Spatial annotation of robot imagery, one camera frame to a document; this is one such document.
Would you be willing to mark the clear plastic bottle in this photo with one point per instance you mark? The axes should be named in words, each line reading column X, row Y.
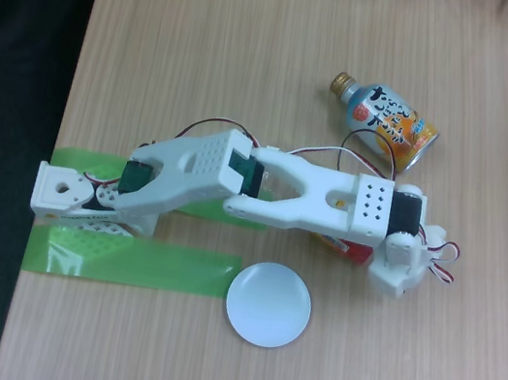
column 353, row 253

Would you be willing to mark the orange juice aluminium bottle can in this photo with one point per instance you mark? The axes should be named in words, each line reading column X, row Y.
column 389, row 120

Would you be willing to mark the long green tape strip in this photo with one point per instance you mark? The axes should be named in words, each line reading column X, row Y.
column 147, row 265

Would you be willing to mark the short green tape strip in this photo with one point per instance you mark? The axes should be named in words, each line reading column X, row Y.
column 70, row 157

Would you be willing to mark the small white round plate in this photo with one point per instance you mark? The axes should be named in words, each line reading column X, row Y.
column 268, row 306

